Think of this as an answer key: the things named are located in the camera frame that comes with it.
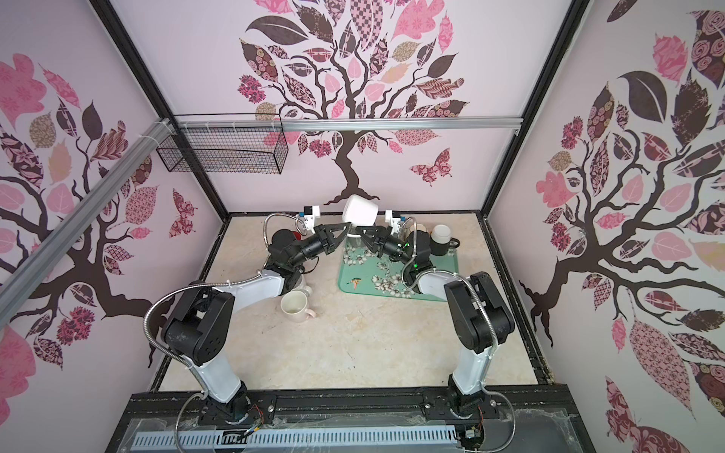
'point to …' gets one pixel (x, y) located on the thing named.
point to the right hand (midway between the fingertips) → (357, 230)
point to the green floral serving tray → (363, 272)
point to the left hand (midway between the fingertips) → (352, 230)
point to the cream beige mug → (307, 290)
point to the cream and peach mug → (420, 227)
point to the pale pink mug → (295, 307)
